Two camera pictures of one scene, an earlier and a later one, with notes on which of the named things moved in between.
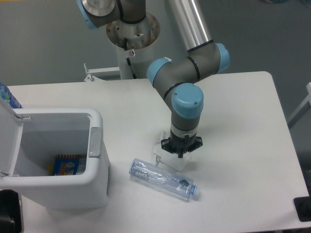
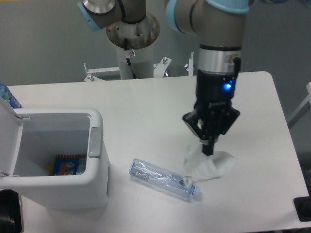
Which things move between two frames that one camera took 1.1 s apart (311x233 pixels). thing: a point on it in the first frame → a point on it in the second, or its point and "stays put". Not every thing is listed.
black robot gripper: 180,145 → 215,92
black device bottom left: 10,217 stays put
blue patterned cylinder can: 8,97 stays put
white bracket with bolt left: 90,73 stays put
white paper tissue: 170,159 → 200,167
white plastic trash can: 47,132 stays put
